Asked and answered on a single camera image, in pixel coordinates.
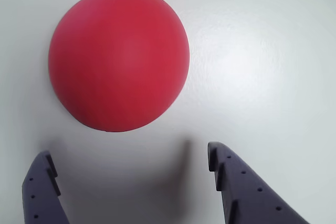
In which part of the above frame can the blue-grey gripper finger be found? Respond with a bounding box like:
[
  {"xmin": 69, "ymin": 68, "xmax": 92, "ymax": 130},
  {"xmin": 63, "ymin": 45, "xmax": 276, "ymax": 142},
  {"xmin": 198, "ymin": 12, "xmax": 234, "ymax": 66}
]
[
  {"xmin": 21, "ymin": 150, "xmax": 71, "ymax": 224},
  {"xmin": 207, "ymin": 141, "xmax": 311, "ymax": 224}
]

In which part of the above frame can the red ball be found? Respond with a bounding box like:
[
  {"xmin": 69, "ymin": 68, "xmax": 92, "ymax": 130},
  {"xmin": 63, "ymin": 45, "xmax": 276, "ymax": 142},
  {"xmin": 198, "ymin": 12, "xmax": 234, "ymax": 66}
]
[{"xmin": 48, "ymin": 0, "xmax": 190, "ymax": 132}]

